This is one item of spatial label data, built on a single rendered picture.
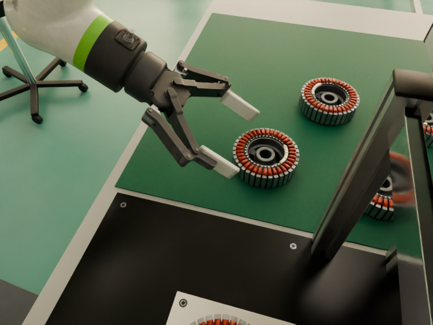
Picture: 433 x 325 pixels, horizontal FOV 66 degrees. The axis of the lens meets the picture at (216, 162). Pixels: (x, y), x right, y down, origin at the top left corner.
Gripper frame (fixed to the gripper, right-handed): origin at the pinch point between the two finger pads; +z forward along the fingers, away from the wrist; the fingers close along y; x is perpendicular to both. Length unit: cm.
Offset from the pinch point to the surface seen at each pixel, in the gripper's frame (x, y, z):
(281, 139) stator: -2.5, 3.1, 6.2
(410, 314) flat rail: -27.8, -30.1, 2.5
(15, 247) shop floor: 111, -9, -32
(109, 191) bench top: 13.3, -13.5, -13.7
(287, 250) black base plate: -3.5, -16.0, 11.0
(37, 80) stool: 129, 75, -78
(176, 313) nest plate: 1.1, -28.6, 0.6
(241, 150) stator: 0.3, -1.6, 0.9
